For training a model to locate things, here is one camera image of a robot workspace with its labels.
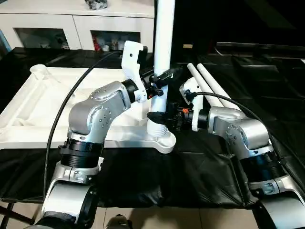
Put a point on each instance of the white cabinet with glass doors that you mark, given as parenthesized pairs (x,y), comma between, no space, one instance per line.
(47,21)

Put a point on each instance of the blue object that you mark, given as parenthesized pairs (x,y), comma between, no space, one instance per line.
(4,40)

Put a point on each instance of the white plastic table top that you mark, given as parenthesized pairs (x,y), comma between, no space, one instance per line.
(35,107)

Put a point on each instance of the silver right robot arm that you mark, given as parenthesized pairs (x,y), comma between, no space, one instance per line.
(238,133)

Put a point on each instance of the black metal folding stand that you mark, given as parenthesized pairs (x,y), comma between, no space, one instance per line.
(16,213)

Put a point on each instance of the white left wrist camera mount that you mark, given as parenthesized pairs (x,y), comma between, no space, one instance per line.
(131,66)

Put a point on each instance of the black plastic bag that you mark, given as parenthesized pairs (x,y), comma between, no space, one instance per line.
(96,4)

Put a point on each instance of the white plastic table leg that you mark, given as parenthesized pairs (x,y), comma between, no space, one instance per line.
(214,83)
(162,35)
(193,70)

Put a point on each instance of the black mat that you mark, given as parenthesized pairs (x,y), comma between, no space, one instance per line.
(262,71)

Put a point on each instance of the long black bar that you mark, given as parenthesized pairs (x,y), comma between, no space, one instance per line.
(257,46)

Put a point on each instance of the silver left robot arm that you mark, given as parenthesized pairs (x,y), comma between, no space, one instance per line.
(95,107)

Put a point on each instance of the small tan label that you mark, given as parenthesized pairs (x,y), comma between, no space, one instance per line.
(187,46)

